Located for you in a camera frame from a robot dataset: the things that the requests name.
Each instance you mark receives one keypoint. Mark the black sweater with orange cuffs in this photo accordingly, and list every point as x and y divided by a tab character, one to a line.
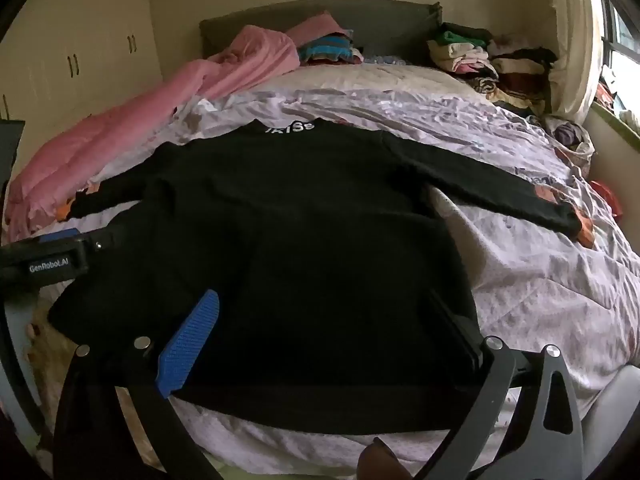
300	260

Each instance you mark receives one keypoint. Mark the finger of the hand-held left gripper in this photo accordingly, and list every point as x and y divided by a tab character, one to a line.
105	241
60	235

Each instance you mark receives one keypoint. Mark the cream blanket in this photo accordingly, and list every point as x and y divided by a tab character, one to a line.
350	77

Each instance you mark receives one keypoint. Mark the pile of folded clothes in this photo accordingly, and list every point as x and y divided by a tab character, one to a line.
490	65

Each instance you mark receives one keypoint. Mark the cream curtain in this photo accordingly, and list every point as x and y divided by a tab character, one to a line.
575	35

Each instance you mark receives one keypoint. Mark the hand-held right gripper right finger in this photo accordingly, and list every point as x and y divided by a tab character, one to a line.
492	385

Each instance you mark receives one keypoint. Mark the blue striped folded cloth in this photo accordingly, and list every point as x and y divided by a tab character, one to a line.
327	50

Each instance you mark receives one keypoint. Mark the window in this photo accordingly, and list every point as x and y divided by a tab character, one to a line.
625	60

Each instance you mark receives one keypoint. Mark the white cloth bag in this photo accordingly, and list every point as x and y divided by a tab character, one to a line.
570	137

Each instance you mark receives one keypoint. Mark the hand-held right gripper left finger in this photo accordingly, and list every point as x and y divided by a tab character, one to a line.
190	340

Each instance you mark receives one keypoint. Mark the grey headboard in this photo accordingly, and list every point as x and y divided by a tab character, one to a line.
390	25

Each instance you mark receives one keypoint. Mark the cream wardrobe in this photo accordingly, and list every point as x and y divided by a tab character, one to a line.
100	20

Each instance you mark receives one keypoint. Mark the red cloth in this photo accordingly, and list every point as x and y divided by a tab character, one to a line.
607	197

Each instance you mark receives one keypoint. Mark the dark grey panel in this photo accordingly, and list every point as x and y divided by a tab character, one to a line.
11	150

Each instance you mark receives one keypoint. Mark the dark brown object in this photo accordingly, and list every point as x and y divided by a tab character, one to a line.
382	462

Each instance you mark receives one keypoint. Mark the pink quilt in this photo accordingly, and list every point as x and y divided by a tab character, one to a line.
125	110

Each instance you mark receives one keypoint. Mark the pink pillow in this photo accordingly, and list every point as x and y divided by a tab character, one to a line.
312	27

